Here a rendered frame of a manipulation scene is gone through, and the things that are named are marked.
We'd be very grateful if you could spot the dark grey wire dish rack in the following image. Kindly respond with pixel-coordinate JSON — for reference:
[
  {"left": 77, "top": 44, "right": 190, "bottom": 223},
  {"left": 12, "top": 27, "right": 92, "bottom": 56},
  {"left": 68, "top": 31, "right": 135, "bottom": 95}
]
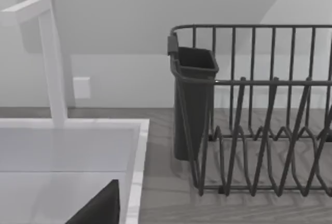
[{"left": 170, "top": 24, "right": 332, "bottom": 198}]

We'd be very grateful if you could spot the white wall socket plate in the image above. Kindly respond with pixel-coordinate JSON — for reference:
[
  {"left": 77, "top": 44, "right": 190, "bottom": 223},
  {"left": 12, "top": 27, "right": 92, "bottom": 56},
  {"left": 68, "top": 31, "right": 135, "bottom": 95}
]
[{"left": 73, "top": 77, "right": 91, "bottom": 100}]

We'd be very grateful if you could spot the tall white tap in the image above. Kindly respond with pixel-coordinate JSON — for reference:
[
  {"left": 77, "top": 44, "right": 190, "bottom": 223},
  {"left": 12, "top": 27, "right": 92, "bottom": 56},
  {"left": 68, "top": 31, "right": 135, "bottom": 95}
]
[{"left": 0, "top": 0, "right": 69, "bottom": 129}]

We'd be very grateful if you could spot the white sink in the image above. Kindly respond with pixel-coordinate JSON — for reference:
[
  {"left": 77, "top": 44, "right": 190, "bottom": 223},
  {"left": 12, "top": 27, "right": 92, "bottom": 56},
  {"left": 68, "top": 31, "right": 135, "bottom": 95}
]
[{"left": 0, "top": 118, "right": 150, "bottom": 224}]

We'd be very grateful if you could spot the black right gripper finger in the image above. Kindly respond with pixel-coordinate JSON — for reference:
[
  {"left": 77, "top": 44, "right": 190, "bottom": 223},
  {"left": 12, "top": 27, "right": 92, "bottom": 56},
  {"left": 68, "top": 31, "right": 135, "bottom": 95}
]
[{"left": 65, "top": 179, "right": 121, "bottom": 224}]

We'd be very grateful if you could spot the dark grey cutlery holder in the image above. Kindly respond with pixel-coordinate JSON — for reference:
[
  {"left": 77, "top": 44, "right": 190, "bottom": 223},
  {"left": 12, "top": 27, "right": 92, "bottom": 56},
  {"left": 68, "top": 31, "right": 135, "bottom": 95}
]
[{"left": 168, "top": 35, "right": 220, "bottom": 161}]

